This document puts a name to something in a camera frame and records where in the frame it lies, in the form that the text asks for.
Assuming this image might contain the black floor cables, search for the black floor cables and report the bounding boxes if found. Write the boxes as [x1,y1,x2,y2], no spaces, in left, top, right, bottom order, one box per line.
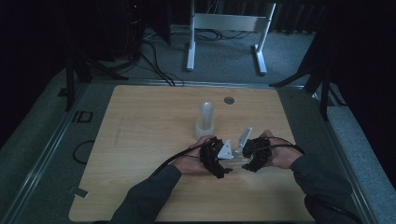
[136,39,185,88]
[169,27,254,42]

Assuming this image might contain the grey tape piece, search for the grey tape piece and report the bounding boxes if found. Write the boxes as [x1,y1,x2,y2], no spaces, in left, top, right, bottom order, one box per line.
[68,186,90,199]

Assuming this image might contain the black cable loop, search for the black cable loop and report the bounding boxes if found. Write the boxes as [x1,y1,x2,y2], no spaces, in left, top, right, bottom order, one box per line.
[72,139,96,165]

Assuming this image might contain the person's right hand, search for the person's right hand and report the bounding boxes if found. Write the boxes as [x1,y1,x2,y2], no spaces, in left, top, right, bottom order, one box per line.
[260,130,304,170]

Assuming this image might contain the white metal desk frame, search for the white metal desk frame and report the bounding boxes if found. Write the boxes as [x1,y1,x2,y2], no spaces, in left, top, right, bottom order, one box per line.
[186,0,277,77]

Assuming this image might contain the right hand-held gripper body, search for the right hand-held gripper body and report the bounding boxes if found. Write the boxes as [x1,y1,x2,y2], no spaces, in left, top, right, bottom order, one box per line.
[237,126,273,166]

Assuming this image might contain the black metal stand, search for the black metal stand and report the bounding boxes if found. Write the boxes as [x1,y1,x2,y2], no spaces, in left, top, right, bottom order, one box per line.
[269,31,347,122]
[64,46,130,112]

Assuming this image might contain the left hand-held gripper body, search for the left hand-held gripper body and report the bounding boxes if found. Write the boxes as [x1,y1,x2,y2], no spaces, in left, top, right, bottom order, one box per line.
[199,138,233,179]

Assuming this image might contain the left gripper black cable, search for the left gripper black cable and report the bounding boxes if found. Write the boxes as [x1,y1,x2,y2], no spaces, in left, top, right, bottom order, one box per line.
[148,138,219,179]

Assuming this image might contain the person's left hand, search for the person's left hand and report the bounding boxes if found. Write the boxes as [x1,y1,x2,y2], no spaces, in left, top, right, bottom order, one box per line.
[172,134,217,175]

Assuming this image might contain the single clear plastic cup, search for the single clear plastic cup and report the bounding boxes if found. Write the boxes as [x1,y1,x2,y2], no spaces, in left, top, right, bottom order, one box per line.
[228,157,251,168]

